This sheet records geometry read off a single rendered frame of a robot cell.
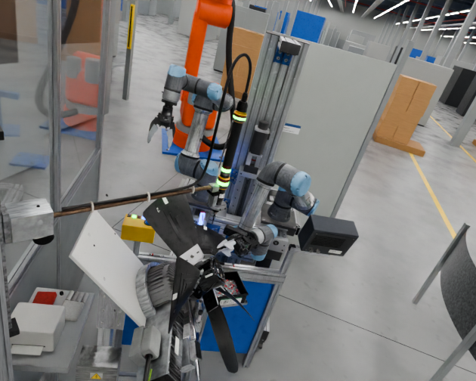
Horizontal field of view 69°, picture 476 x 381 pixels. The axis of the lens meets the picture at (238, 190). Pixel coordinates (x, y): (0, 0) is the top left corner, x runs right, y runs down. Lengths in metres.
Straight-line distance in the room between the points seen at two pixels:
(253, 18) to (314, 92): 8.81
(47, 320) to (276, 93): 1.54
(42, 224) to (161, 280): 0.55
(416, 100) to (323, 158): 6.12
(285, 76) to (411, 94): 7.36
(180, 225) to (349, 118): 2.29
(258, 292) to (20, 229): 1.48
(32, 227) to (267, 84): 1.49
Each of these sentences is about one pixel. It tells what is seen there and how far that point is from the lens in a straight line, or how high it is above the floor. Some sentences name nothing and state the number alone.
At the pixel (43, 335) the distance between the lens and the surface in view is 1.49.
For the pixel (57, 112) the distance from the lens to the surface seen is 1.71.
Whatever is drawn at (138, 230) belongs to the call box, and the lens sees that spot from 1.78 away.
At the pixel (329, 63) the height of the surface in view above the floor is 1.88.
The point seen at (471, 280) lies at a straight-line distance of 2.97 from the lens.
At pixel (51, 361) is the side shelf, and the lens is 1.54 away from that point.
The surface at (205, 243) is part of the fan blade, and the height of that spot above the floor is 1.19.
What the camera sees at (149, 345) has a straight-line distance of 1.19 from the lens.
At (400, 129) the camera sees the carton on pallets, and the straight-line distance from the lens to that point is 9.44.
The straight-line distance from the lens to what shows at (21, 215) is 0.96.
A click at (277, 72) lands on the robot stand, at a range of 2.06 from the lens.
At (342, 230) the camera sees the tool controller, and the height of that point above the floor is 1.23.
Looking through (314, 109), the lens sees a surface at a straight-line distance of 3.17.
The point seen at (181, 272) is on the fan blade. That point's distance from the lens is 1.09.
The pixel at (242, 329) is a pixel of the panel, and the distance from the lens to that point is 2.37.
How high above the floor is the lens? 2.13
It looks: 28 degrees down
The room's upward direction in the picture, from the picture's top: 16 degrees clockwise
